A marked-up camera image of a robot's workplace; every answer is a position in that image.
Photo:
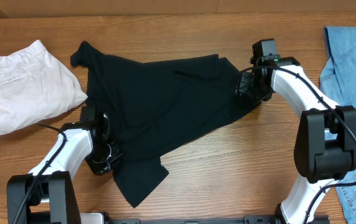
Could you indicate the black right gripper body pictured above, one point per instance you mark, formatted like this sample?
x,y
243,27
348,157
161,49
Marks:
x,y
254,89

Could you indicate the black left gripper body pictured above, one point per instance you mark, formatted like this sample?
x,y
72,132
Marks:
x,y
104,157

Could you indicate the black t-shirt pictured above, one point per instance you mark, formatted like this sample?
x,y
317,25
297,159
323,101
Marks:
x,y
155,107

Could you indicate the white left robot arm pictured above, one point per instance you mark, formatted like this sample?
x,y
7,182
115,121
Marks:
x,y
45,194

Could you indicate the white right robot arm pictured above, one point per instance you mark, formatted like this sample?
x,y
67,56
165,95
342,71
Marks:
x,y
325,147

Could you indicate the folded white shorts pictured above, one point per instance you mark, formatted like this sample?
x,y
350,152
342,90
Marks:
x,y
34,85

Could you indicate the black base frame rail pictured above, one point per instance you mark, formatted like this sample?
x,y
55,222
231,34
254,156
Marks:
x,y
190,221

